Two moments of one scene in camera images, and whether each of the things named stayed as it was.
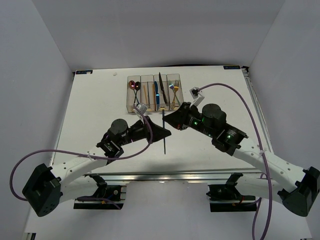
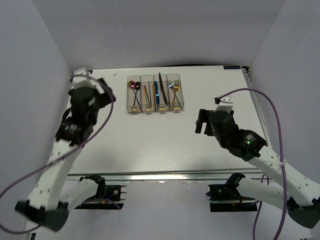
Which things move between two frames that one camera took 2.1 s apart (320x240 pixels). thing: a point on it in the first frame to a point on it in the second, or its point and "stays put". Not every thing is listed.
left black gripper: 159,133 to 107,97
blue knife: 157,95 stays put
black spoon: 137,87 stays put
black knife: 162,88 stays put
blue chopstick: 163,111 to 150,93
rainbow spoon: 132,86 stays put
